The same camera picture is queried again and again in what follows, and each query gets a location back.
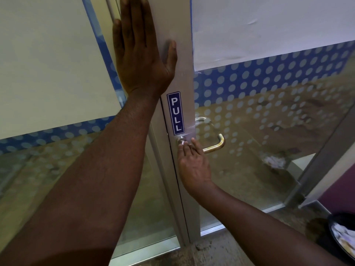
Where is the person's left hand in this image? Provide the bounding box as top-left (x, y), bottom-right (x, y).
top-left (112, 0), bottom-right (178, 99)

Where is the crumpled white paper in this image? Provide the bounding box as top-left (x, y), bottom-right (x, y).
top-left (331, 223), bottom-right (355, 254)

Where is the blue PULL sign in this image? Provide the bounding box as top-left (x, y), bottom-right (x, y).
top-left (166, 91), bottom-right (186, 136)

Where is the person's right forearm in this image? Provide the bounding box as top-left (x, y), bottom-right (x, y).
top-left (194, 181), bottom-right (347, 266)

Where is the white paper sheet on partition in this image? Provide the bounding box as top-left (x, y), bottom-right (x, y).
top-left (0, 0), bottom-right (122, 140)

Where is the brass door handle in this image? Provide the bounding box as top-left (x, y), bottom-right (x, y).
top-left (177, 133), bottom-right (226, 154)

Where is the person's right hand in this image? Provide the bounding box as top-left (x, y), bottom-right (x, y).
top-left (177, 137), bottom-right (213, 193)

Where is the black waste bin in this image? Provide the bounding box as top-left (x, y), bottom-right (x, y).
top-left (316, 212), bottom-right (355, 262)

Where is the glass door with metal frame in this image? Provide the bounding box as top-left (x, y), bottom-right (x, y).
top-left (144, 0), bottom-right (355, 244)

